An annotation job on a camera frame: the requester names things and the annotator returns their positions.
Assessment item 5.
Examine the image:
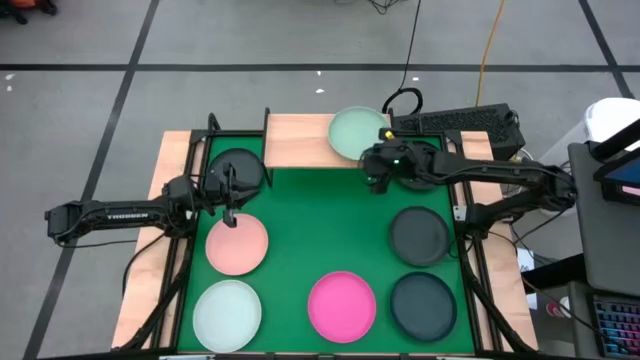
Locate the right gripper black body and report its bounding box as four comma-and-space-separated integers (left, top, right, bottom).
362, 142, 436, 182

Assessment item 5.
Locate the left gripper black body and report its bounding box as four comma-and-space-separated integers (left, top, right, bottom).
199, 172, 240, 211

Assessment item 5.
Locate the salmon pink round plate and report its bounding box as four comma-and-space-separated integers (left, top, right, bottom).
205, 213, 270, 277

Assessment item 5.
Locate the dark grey round plate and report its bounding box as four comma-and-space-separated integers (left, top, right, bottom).
388, 206, 452, 268

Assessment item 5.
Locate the pale mint round plate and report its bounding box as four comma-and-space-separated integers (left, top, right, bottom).
192, 279, 263, 354

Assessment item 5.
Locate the hot pink round plate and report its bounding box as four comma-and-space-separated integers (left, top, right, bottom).
307, 271, 378, 345

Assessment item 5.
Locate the dark teal round plate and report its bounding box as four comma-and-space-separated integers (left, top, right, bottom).
389, 271, 458, 344

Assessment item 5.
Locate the sage green round plate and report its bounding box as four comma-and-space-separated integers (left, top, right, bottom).
327, 105, 392, 162

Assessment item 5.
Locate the green table mat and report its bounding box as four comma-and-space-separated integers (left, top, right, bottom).
177, 134, 476, 354

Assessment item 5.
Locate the light wooden table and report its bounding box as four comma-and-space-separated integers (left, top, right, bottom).
110, 130, 540, 351

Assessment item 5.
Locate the red and white can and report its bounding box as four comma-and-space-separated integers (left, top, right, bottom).
544, 299, 569, 321

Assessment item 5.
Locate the white round container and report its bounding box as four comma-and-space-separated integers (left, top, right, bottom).
583, 97, 640, 151

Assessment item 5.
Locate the grey cart panel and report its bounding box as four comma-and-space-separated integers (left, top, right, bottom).
567, 142, 640, 299

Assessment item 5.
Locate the black tablet screen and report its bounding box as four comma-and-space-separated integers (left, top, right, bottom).
593, 149, 640, 206

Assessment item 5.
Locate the person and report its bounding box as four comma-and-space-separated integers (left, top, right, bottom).
0, 0, 59, 25

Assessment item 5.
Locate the backlit rainbow keyboard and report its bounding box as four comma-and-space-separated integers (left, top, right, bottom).
589, 294, 640, 359

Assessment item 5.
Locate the long black cable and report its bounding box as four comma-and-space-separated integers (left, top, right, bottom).
381, 0, 425, 115

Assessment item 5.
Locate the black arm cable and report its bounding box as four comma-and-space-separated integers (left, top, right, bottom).
54, 230, 169, 297

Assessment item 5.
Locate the long yellow cable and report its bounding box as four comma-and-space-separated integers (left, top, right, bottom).
474, 0, 509, 107

